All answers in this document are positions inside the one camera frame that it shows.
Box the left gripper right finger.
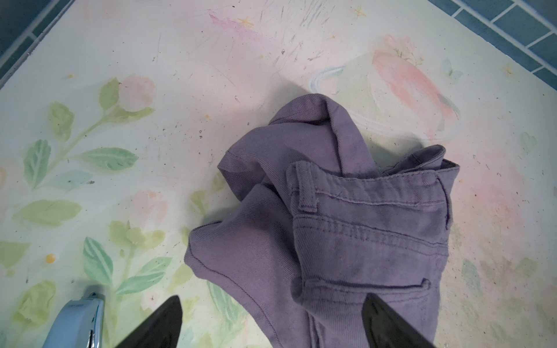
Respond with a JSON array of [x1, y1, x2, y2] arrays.
[[361, 293, 435, 348]]

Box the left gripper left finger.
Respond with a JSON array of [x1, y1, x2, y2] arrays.
[[117, 295, 183, 348]]

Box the purple trousers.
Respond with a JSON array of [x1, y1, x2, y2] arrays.
[[185, 94, 459, 347]]

